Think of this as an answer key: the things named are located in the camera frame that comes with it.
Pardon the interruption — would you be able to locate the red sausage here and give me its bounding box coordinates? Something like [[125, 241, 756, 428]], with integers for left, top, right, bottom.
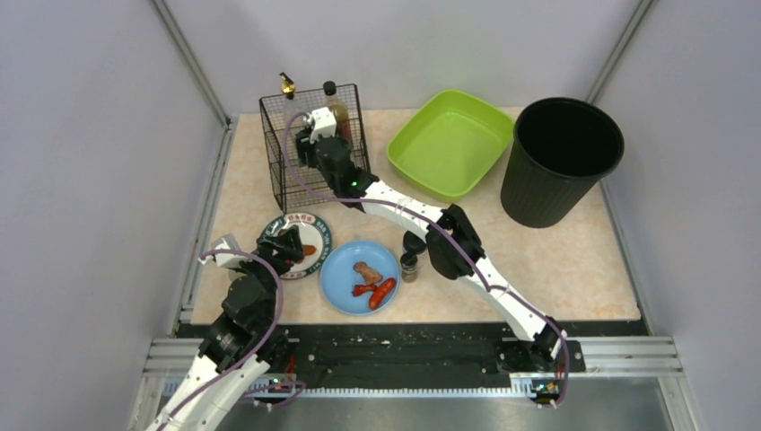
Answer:
[[368, 277, 397, 310]]

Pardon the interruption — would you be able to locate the brown meat piece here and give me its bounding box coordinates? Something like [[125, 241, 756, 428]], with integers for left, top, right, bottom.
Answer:
[[353, 261, 383, 285]]

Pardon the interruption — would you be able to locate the black-lid shaker jar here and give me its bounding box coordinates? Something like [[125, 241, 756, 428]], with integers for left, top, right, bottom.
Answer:
[[402, 231, 427, 256]]

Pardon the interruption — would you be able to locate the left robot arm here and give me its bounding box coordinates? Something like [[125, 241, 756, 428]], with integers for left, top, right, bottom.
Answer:
[[148, 226, 304, 430]]

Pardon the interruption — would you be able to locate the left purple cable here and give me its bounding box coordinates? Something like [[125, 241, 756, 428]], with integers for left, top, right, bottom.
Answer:
[[157, 250, 307, 431]]

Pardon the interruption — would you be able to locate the purple cable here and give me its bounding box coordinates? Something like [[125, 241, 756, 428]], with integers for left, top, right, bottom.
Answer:
[[283, 110, 571, 409], [157, 250, 307, 431]]

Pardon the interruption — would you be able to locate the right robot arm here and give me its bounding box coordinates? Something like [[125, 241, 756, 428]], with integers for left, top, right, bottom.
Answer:
[[283, 128, 573, 368]]

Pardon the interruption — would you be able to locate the food on white plate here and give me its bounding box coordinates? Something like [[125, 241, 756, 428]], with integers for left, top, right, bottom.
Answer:
[[302, 245, 317, 257]]

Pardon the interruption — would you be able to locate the green-rimmed white plate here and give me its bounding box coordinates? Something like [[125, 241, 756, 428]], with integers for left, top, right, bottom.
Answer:
[[260, 212, 333, 280]]

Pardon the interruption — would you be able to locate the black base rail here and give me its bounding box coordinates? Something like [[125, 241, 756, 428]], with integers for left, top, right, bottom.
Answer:
[[178, 320, 649, 394]]

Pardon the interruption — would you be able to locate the red pepper piece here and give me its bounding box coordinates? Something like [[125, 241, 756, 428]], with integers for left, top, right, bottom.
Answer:
[[352, 284, 377, 297]]

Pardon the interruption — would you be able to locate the brown sauce bottle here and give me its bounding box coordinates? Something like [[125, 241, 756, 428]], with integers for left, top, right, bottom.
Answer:
[[322, 81, 354, 146]]

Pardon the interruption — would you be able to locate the green plastic basin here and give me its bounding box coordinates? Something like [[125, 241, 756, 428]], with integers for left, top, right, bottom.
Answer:
[[386, 90, 514, 203]]

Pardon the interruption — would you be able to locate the clear gold-spout oil bottle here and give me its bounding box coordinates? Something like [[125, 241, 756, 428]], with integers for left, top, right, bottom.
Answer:
[[279, 72, 309, 136]]

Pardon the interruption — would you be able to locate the pink mug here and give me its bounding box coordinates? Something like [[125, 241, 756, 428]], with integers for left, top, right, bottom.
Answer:
[[228, 269, 243, 282]]

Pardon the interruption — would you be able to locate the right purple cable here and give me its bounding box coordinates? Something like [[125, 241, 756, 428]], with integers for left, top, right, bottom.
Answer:
[[283, 110, 571, 409]]

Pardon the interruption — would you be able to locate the black trash bin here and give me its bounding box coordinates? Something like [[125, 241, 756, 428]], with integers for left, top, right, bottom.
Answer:
[[500, 97, 625, 228]]

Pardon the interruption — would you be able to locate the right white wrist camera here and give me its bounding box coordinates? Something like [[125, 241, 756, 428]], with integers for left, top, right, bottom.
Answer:
[[304, 107, 337, 144]]

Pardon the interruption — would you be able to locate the black wire rack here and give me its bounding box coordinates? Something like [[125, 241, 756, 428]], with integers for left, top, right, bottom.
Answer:
[[258, 84, 372, 213]]

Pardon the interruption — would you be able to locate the blue plate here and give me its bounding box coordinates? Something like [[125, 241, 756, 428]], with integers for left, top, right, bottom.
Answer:
[[319, 240, 402, 316]]

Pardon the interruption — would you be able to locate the small pepper grinder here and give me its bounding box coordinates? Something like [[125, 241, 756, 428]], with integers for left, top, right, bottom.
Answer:
[[399, 252, 419, 283]]

